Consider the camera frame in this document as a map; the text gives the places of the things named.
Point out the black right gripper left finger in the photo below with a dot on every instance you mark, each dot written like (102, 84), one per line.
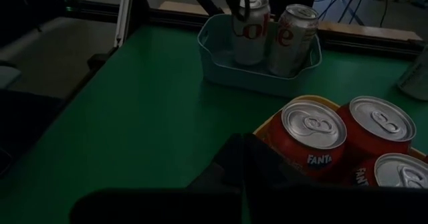
(220, 190)

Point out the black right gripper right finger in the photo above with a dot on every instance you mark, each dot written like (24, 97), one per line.
(274, 197)

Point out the yellow plastic bin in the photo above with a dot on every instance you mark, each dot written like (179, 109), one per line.
(262, 134)

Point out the orange Fanta can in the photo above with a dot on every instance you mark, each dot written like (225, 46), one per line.
(311, 127)

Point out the light teal plastic bin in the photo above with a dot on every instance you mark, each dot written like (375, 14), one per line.
(240, 80)

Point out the red soda cans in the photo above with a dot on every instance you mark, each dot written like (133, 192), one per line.
(401, 170)

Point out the red soda can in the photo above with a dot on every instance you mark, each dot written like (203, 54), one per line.
(381, 120)

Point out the green table mat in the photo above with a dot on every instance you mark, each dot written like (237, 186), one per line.
(133, 133)

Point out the silver aluminium post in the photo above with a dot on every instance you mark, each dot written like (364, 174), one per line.
(122, 16)

